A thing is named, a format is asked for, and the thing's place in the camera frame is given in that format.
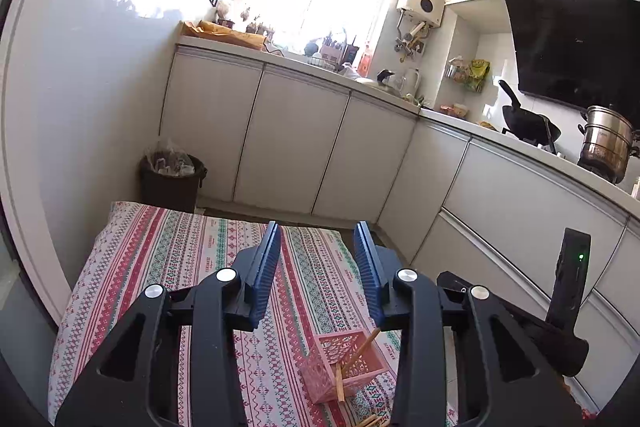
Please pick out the yellow paper bag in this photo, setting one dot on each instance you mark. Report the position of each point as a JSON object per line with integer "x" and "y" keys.
{"x": 225, "y": 37}

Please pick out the row of small figurines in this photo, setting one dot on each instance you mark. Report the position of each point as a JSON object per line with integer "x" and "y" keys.
{"x": 259, "y": 27}

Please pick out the food packets on counter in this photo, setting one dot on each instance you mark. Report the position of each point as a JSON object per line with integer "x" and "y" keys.
{"x": 454, "y": 110}

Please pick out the black wok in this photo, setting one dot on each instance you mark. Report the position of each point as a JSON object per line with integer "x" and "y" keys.
{"x": 527, "y": 123}

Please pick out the pink plastic lattice basket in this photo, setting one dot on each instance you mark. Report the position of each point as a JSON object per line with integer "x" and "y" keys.
{"x": 320, "y": 369}

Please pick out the yellow green hanging bag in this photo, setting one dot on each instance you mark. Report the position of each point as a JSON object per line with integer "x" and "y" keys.
{"x": 477, "y": 76}

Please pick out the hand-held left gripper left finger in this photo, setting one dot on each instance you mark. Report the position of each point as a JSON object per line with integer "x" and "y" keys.
{"x": 265, "y": 278}

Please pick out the clear trash bag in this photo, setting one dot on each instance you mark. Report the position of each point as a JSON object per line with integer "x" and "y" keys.
{"x": 167, "y": 159}

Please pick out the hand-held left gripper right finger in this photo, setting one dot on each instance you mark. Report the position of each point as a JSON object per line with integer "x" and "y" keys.
{"x": 367, "y": 278}

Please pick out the black range hood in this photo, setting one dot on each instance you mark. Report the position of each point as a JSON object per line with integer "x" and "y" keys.
{"x": 575, "y": 42}

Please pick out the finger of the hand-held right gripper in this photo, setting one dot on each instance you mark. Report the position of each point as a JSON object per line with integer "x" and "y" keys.
{"x": 450, "y": 281}

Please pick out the red bottle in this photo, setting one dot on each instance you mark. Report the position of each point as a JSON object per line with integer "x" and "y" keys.
{"x": 365, "y": 59}

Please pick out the wooden knife block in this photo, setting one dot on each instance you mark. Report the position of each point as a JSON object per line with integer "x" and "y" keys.
{"x": 332, "y": 49}

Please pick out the dark brown trash bin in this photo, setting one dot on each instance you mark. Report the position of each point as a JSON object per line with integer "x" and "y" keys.
{"x": 170, "y": 193}

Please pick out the patterned striped tablecloth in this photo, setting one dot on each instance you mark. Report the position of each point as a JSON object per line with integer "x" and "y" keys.
{"x": 150, "y": 252}

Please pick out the stainless steel steamer pot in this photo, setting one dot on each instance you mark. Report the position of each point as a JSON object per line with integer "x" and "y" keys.
{"x": 605, "y": 142}

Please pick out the water heater pipes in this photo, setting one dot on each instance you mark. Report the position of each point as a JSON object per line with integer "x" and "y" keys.
{"x": 412, "y": 39}

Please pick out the white bagged plant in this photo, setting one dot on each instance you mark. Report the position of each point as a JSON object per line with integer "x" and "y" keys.
{"x": 224, "y": 11}

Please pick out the white electric kettle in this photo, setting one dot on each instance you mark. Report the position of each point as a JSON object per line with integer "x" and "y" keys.
{"x": 411, "y": 82}

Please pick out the white base cabinet with drawers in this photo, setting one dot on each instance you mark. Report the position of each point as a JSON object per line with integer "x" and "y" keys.
{"x": 510, "y": 212}

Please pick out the white base cabinet under window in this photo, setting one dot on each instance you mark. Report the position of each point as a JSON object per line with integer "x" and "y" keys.
{"x": 285, "y": 132}

